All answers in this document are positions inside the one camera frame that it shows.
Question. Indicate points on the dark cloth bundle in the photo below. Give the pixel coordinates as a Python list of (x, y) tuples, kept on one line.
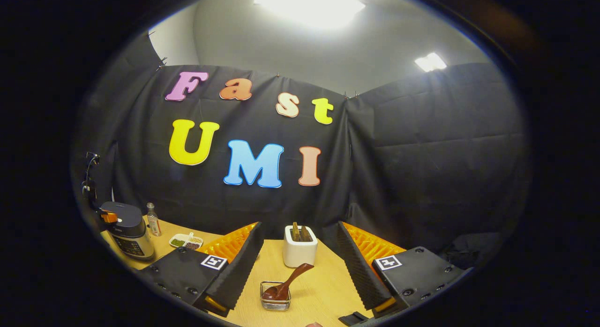
[(473, 252)]

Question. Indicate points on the brown toast slice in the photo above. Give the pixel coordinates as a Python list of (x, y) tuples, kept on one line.
[(296, 232), (305, 234)]

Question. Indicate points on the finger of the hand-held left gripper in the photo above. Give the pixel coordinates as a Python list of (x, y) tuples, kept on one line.
[(110, 218)]

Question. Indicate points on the white divided grain dish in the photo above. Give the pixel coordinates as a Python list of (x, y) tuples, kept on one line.
[(185, 242)]

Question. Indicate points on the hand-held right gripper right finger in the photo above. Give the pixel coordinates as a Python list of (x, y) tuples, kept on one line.
[(358, 271)]

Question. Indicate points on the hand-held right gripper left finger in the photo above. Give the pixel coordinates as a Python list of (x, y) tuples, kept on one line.
[(241, 266)]

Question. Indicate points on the large ceiling light panel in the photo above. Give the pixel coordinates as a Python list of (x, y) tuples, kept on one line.
[(309, 6)]

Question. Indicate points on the small clear glass bottle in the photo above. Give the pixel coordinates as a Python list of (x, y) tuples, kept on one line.
[(153, 224)]

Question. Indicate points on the white toaster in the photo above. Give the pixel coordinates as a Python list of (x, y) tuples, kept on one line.
[(300, 253)]

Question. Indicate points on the small ceiling light panel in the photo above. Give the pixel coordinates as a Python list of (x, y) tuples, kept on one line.
[(430, 62)]

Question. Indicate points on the dark grey rice cooker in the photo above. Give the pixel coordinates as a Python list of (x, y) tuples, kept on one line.
[(133, 242)]

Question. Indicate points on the brown wooden spoon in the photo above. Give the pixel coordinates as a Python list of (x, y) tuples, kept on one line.
[(297, 273)]

